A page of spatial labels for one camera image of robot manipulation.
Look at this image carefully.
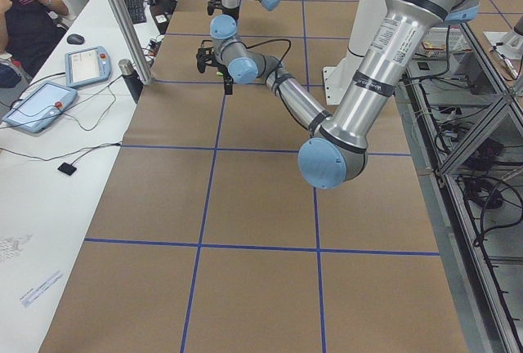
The dark metal bottle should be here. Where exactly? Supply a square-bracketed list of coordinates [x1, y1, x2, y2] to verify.
[118, 59, 143, 104]

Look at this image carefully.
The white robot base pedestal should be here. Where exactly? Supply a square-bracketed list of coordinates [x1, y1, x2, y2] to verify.
[323, 0, 387, 105]

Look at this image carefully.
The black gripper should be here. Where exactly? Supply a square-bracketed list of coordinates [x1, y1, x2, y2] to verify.
[218, 64, 234, 95]
[222, 5, 240, 22]

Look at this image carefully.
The teach pendant far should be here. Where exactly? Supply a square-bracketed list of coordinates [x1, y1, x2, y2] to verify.
[65, 46, 112, 88]

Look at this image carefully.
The brown paper table cover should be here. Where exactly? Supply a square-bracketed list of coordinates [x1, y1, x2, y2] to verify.
[41, 0, 467, 352]

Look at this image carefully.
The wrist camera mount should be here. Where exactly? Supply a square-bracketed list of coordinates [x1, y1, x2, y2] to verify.
[196, 39, 219, 74]
[207, 0, 223, 16]

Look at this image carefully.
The teach pendant near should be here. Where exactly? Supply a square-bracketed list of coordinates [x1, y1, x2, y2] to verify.
[2, 82, 78, 134]

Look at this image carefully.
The black computer mouse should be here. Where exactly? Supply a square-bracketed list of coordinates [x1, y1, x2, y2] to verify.
[66, 34, 85, 45]

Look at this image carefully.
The black keyboard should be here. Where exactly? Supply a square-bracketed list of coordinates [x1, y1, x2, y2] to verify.
[123, 0, 146, 25]

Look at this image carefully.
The seated person black shirt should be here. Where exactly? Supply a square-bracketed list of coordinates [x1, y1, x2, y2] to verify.
[1, 0, 69, 78]

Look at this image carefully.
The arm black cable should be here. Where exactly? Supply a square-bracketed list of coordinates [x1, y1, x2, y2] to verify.
[244, 38, 293, 68]

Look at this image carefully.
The aluminium frame post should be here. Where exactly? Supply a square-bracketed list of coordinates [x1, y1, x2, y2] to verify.
[108, 0, 153, 85]

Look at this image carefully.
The teach pendant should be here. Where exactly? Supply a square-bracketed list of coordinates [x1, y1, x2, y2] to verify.
[2, 82, 78, 134]
[65, 46, 112, 88]

